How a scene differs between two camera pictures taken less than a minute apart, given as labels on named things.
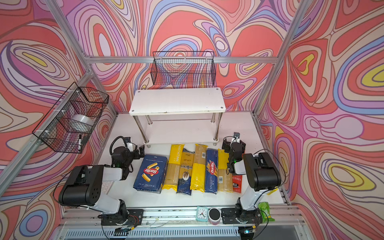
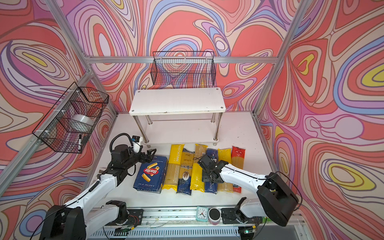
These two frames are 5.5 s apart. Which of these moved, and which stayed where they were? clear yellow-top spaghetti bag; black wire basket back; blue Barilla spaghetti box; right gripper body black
Moved: right gripper body black
Stayed: blue Barilla spaghetti box; clear yellow-top spaghetti bag; black wire basket back
